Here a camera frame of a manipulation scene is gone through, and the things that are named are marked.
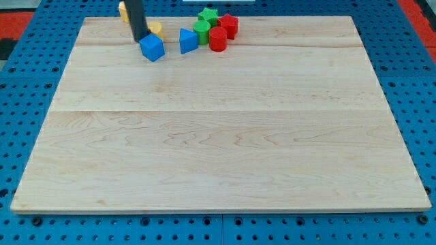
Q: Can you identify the blue cube block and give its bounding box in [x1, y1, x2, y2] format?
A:
[139, 33, 165, 62]

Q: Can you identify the light wooden board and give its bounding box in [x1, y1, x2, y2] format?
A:
[10, 16, 431, 214]

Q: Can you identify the red cylinder block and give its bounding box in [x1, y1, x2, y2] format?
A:
[208, 27, 227, 52]

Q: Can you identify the blue triangular prism block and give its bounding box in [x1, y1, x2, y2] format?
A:
[179, 28, 198, 54]

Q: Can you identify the green cylinder block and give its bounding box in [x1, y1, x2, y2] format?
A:
[193, 20, 211, 45]

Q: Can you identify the red star block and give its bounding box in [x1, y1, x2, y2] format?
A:
[217, 14, 239, 39]

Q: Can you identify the green star block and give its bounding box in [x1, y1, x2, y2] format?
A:
[198, 7, 218, 27]

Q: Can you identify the yellow cylinder block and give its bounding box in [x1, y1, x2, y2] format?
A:
[147, 22, 164, 41]

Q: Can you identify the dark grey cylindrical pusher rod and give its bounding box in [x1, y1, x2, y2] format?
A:
[124, 0, 149, 43]

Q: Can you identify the yellow block at back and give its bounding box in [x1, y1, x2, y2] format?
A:
[118, 1, 129, 23]

